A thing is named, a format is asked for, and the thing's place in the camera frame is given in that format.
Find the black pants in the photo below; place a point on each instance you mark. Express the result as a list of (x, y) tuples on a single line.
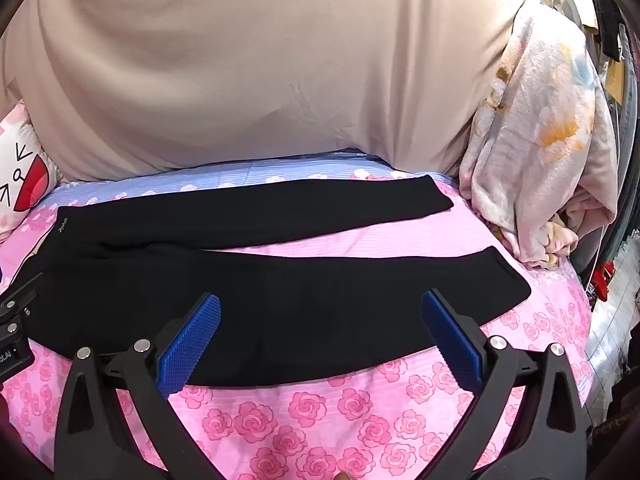
[(300, 300)]

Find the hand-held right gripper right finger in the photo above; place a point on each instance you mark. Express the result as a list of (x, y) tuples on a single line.
[(450, 340)]

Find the red object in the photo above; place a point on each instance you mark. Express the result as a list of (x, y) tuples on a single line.
[(602, 280)]

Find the pink rose bedsheet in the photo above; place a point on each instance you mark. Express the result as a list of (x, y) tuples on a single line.
[(350, 420)]

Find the white cartoon face pillow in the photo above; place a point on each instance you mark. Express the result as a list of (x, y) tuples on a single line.
[(22, 175)]

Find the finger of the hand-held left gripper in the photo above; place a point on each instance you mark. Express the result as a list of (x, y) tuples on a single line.
[(17, 305)]

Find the hanging dark clothes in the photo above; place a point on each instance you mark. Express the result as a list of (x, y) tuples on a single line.
[(612, 20)]

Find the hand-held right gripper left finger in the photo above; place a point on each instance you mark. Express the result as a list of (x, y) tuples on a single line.
[(192, 340)]

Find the cream floral blanket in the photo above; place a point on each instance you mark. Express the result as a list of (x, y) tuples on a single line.
[(540, 160)]

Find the beige duvet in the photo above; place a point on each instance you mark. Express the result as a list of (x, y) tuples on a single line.
[(260, 70)]

